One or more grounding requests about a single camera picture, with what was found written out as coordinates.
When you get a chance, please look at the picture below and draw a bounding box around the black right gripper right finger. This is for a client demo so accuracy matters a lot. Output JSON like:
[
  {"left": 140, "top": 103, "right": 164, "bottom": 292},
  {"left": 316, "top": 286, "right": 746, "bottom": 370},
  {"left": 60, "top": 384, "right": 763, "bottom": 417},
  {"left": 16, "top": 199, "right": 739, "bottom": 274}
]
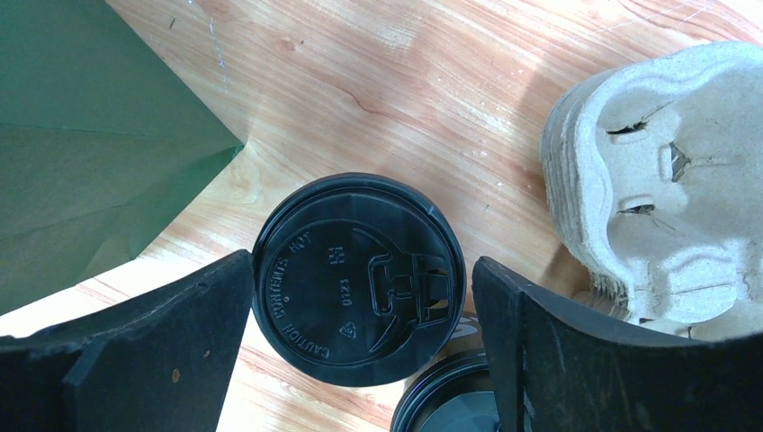
[{"left": 472, "top": 256, "right": 762, "bottom": 431}]

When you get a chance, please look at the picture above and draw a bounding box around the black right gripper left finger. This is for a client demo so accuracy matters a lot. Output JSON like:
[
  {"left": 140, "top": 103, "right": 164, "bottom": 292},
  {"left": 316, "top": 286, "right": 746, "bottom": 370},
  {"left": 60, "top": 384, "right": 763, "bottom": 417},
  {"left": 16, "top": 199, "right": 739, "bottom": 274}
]
[{"left": 1, "top": 249, "right": 254, "bottom": 431}]

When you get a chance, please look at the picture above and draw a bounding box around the black cup lid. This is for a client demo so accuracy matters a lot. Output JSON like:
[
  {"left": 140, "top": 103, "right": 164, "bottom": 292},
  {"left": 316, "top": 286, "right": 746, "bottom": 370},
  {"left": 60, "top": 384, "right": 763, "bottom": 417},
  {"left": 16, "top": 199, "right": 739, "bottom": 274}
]
[
  {"left": 252, "top": 173, "right": 466, "bottom": 387},
  {"left": 390, "top": 348, "right": 502, "bottom": 432}
]

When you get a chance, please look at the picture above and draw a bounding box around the green paper bag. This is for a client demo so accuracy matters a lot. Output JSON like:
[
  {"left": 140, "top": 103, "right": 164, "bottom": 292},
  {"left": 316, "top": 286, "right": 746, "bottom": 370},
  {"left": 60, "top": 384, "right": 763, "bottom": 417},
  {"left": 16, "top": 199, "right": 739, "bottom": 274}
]
[{"left": 1, "top": 1, "right": 243, "bottom": 312}]

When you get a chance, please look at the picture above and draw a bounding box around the cardboard cup carrier tray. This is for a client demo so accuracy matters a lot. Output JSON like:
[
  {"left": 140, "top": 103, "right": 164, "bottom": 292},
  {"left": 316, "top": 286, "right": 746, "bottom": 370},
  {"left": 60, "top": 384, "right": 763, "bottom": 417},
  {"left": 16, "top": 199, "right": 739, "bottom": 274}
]
[{"left": 540, "top": 41, "right": 762, "bottom": 341}]

